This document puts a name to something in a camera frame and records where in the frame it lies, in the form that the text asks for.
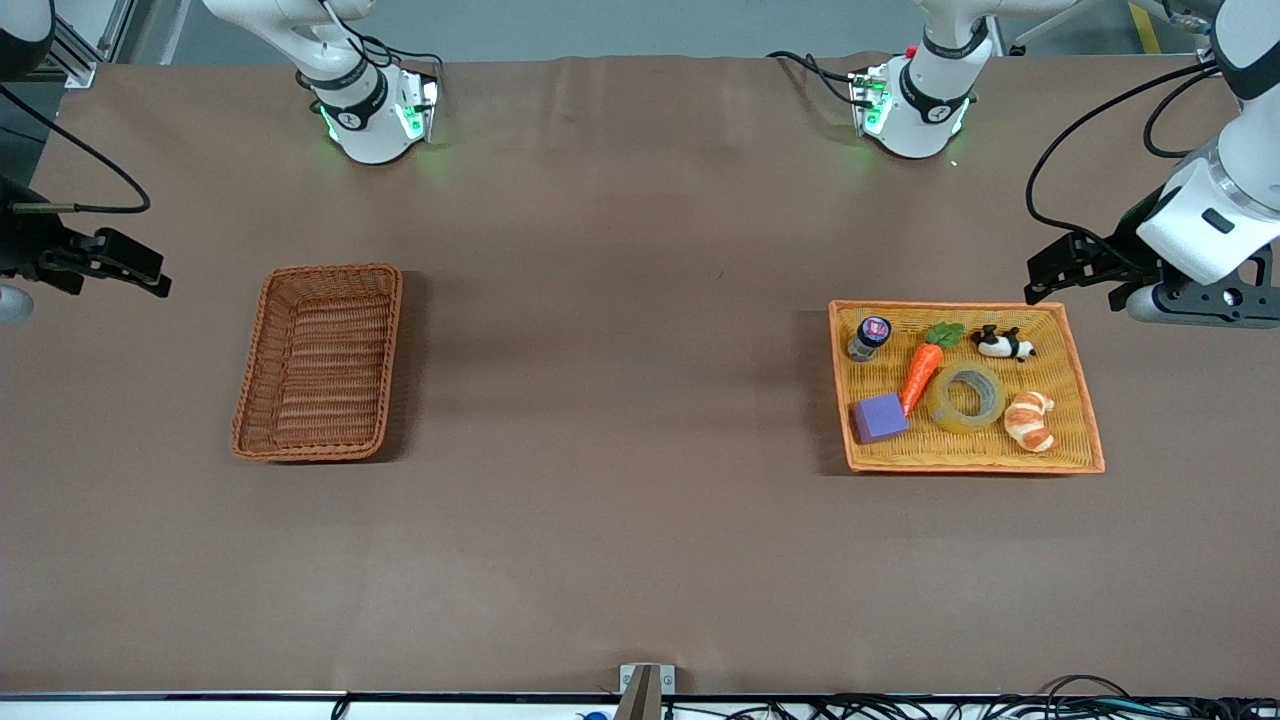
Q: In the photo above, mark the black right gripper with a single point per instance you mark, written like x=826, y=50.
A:
x=28, y=248

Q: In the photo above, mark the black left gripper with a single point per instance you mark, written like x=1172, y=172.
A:
x=1128, y=243

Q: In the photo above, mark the yellow clear tape roll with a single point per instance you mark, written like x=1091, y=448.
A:
x=966, y=398

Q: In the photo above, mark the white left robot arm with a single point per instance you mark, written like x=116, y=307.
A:
x=925, y=110

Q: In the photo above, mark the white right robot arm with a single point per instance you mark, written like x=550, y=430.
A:
x=365, y=130

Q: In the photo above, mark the orange wicker basket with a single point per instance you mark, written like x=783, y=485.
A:
x=965, y=450

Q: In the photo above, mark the brown wicker basket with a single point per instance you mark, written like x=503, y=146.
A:
x=320, y=362

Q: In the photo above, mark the black white panda toy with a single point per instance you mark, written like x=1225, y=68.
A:
x=1003, y=344

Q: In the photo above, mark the toy croissant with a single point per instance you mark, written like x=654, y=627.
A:
x=1030, y=420

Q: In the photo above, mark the orange toy carrot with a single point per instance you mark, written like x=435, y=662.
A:
x=921, y=372

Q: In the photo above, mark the small dark lidded jar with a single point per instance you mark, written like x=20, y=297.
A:
x=868, y=338

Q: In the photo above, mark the purple cube block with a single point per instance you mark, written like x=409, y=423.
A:
x=879, y=418

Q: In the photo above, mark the aluminium frame profile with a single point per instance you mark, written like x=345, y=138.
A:
x=85, y=45

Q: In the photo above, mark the grey metal table bracket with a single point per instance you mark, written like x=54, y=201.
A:
x=646, y=690

